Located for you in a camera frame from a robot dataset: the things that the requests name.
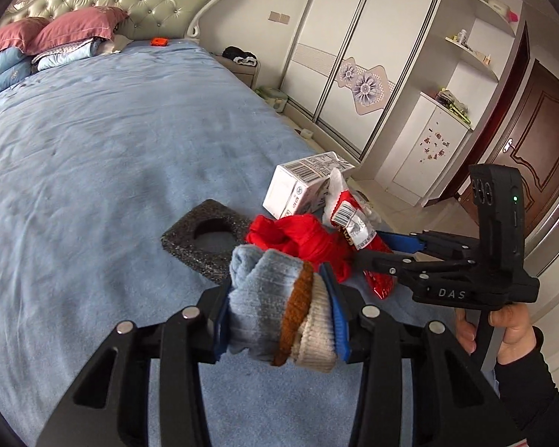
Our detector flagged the red snack wrapper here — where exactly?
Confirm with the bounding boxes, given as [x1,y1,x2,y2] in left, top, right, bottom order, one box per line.
[332,202,395,300]

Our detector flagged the blue brown cream sock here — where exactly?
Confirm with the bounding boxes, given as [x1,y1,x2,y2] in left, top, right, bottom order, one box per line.
[229,244,337,373]

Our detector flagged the red cloth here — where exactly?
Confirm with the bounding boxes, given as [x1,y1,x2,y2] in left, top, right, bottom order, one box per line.
[245,214,355,283]

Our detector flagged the black foam square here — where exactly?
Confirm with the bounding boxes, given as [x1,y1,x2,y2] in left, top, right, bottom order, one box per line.
[160,199,251,285]

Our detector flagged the black sleeved right forearm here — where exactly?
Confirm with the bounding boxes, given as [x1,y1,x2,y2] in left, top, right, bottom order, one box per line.
[495,327,559,446]

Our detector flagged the person's right hand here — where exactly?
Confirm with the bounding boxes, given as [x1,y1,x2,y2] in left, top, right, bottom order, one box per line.
[453,302,539,367]

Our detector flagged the white milk carton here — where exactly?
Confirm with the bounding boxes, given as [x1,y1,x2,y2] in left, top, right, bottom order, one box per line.
[262,151,355,219]

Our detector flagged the brown wooden door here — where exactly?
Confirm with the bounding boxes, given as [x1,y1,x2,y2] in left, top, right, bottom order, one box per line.
[487,61,559,234]

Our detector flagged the white corner shelf cabinet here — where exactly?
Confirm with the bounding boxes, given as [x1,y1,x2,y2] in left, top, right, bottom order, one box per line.
[376,0,522,206]

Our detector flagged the green white storage box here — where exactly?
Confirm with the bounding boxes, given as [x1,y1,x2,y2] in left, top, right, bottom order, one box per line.
[255,86,288,114]

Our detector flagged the blue bed sheet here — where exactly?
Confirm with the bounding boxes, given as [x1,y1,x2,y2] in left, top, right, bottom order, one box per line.
[0,38,454,447]

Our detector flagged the white sliding wardrobe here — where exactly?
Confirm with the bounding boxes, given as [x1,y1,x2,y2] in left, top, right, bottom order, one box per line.
[281,0,439,158]

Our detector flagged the grey nightstand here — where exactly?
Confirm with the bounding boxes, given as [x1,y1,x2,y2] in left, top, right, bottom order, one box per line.
[214,54,260,90]

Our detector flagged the black clothes on nightstand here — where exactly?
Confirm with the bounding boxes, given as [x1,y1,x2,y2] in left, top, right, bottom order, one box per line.
[222,47,258,67]

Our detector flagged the small orange object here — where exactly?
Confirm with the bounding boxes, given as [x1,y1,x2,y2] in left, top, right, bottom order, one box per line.
[150,37,168,47]

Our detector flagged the light blue folded blanket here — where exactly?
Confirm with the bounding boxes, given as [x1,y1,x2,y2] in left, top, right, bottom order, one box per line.
[32,37,104,72]

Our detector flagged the right pink pillow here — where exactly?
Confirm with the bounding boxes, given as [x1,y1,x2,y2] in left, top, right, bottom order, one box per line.
[26,6,128,56]

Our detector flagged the pink pillow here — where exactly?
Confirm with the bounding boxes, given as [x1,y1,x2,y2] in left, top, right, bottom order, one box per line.
[26,6,128,56]
[0,17,50,54]

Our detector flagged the blue folded quilt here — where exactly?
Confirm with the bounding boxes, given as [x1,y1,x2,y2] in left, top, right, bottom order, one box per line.
[0,47,32,93]

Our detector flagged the left pink pillow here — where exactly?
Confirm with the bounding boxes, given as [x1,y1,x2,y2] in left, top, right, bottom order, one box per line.
[0,17,50,54]

